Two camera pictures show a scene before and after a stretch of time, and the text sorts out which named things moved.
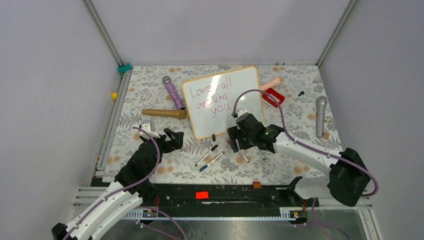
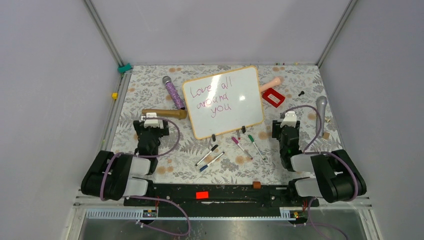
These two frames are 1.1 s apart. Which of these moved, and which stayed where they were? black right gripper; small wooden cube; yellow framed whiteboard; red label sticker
Moved: black right gripper
Stayed: red label sticker; small wooden cube; yellow framed whiteboard
